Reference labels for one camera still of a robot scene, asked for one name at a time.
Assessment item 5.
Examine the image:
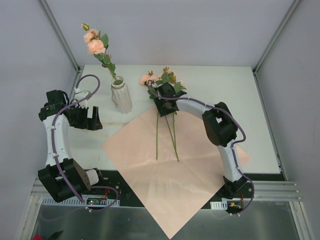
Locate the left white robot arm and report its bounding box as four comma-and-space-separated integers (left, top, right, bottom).
38, 90, 106, 203

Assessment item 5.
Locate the left aluminium frame post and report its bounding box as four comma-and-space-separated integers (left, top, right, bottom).
36, 0, 81, 73

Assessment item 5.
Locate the red object at bottom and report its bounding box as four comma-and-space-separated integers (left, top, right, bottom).
32, 235, 44, 240

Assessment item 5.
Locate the purple cable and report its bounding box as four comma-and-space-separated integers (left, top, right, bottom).
146, 79, 255, 218
51, 74, 119, 213

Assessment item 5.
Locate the pale pink rose stem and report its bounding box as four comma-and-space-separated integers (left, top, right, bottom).
161, 81, 186, 163

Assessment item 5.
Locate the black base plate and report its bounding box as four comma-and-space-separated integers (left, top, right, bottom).
85, 170, 253, 208

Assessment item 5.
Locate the pink wrapping paper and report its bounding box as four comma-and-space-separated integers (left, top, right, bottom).
101, 108, 251, 240

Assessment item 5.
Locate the right white cable duct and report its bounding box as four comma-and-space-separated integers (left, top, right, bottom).
210, 200, 228, 211

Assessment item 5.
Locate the small bud flower stem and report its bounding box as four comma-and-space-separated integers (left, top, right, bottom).
163, 66, 180, 162

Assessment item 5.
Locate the cream printed ribbon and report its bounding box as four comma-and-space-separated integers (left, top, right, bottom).
101, 121, 129, 127

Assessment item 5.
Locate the white cable duct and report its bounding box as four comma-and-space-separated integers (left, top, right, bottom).
210, 200, 228, 211
42, 196, 120, 208

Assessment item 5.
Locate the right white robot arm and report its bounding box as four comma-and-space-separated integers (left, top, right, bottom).
146, 80, 249, 200

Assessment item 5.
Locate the aluminium frame post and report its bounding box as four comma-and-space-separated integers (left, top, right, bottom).
36, 0, 81, 73
252, 0, 303, 75

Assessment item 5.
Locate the right aluminium frame post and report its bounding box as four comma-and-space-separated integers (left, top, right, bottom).
252, 0, 303, 75

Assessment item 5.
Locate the aluminium front rail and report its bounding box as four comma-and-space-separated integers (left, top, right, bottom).
31, 175, 302, 202

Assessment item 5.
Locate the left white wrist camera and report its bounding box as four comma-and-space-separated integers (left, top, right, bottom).
74, 88, 91, 108

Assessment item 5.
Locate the white ribbed vase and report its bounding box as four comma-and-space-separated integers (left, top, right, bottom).
110, 76, 133, 114

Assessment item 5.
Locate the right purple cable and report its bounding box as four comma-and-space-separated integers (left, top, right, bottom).
146, 79, 255, 218

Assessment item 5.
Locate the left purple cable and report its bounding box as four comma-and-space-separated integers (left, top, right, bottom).
51, 74, 119, 213

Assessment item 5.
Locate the left white cable duct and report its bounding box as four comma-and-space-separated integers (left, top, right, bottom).
42, 196, 120, 208

